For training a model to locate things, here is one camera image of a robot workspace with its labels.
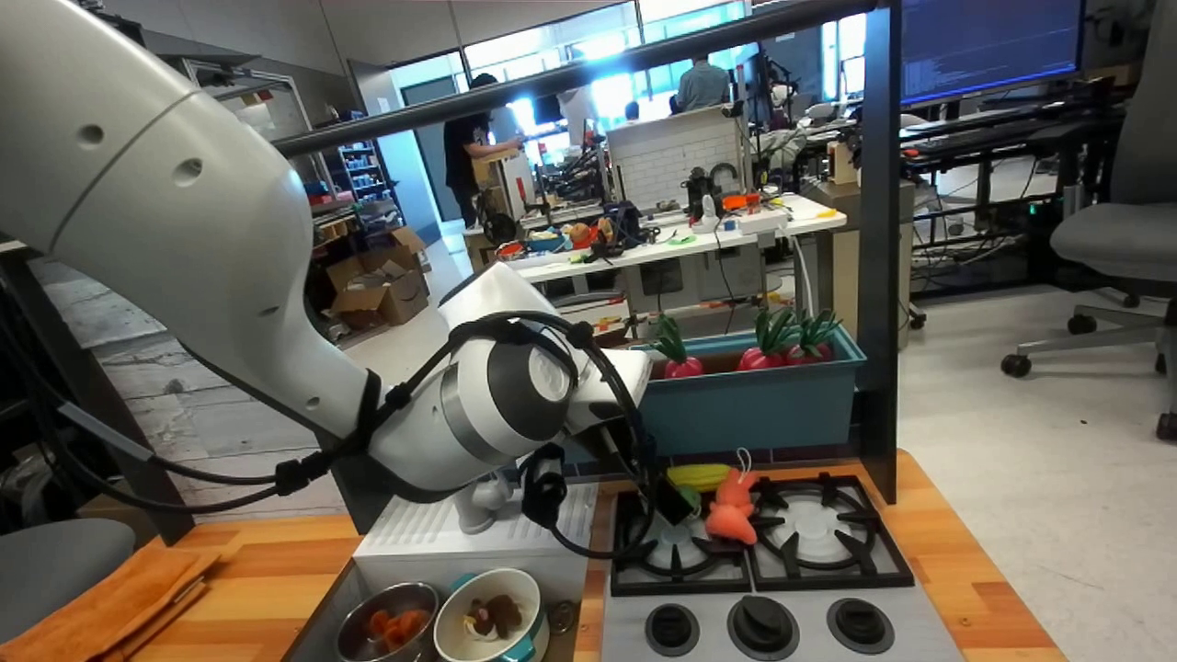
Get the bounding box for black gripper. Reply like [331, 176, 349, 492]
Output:
[581, 413, 689, 522]

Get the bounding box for orange carrot plush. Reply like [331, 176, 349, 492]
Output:
[705, 470, 757, 543]

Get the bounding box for brown plush toy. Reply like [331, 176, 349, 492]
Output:
[467, 597, 523, 640]

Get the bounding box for orange plush toy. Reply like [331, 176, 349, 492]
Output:
[365, 612, 426, 651]

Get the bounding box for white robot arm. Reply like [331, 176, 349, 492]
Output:
[0, 0, 650, 526]

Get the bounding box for white sink basin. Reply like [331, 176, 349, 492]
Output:
[285, 500, 587, 662]

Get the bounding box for white teal enamel pot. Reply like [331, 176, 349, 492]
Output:
[434, 567, 547, 662]

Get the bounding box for toy stove top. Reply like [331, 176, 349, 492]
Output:
[599, 473, 961, 662]

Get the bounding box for steel pot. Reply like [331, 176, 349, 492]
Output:
[336, 581, 437, 662]

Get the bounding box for yellow plush banana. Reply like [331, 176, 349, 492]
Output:
[667, 464, 734, 492]

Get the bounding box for right teal planter box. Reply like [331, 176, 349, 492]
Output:
[639, 328, 869, 460]

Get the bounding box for red radish toys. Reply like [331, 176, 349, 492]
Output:
[653, 310, 838, 378]

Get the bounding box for white workbench table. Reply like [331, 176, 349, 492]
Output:
[510, 195, 847, 283]

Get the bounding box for cardboard box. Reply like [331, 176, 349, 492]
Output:
[326, 229, 426, 328]

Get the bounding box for blue computer monitor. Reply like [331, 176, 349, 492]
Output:
[900, 0, 1085, 108]

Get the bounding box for wooden cutting board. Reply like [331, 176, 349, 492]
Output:
[0, 543, 219, 662]

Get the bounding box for grey office chair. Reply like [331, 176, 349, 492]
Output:
[1001, 0, 1177, 442]

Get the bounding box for black metal frame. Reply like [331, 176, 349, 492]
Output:
[0, 0, 900, 503]

